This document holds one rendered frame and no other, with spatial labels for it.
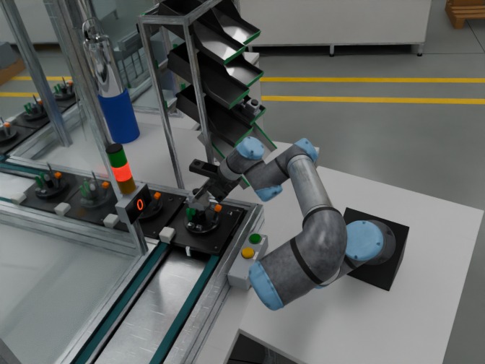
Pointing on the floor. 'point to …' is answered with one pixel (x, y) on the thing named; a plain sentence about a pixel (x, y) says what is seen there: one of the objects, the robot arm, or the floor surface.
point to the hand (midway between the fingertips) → (195, 195)
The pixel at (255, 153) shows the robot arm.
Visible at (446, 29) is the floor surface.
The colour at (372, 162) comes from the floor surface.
